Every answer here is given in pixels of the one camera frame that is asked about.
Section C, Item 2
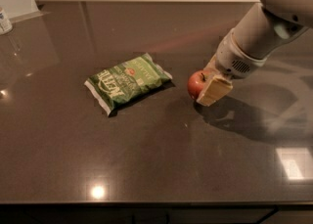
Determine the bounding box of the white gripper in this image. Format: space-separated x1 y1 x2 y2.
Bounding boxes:
196 28 268 107

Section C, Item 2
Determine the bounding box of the red apple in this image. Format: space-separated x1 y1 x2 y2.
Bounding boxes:
187 70 210 101

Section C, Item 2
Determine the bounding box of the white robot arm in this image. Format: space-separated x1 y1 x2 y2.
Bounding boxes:
196 0 313 107

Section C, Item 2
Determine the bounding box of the green jalapeno chip bag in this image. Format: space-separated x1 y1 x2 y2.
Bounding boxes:
84 53 172 115

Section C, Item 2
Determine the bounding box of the white bottle with label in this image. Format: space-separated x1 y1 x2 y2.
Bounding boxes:
0 7 13 35

